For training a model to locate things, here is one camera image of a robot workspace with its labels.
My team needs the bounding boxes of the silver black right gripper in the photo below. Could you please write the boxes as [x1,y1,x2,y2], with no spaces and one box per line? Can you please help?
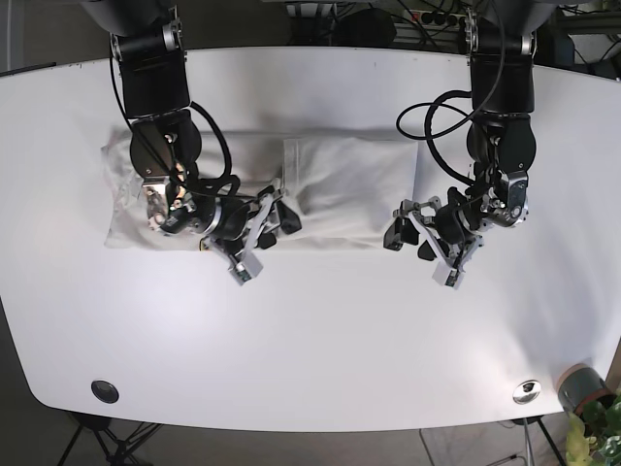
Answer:
[146,184,302,285]

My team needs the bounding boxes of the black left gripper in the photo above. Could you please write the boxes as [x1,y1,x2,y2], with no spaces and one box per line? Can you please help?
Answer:
[383,170,529,288]

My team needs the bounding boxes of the white graphic T-shirt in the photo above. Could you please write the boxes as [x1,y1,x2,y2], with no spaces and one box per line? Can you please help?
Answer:
[101,126,420,251]

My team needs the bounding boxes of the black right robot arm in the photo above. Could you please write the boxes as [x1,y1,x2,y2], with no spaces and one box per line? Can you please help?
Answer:
[82,1,302,284]

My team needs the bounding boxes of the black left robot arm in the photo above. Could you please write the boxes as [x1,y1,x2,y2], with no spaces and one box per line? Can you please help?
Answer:
[383,1,558,287]

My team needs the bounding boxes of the silver table grommet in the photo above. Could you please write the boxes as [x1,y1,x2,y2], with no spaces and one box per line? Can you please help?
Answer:
[512,380,541,405]

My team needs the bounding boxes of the black table grommet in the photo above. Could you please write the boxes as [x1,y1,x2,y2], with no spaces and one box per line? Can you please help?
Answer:
[90,380,119,404]

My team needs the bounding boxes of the potted green plant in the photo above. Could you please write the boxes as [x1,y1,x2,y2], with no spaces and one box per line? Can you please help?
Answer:
[555,364,620,465]

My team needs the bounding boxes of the black tripod stand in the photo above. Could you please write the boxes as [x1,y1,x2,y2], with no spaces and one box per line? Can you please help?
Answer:
[57,412,163,466]

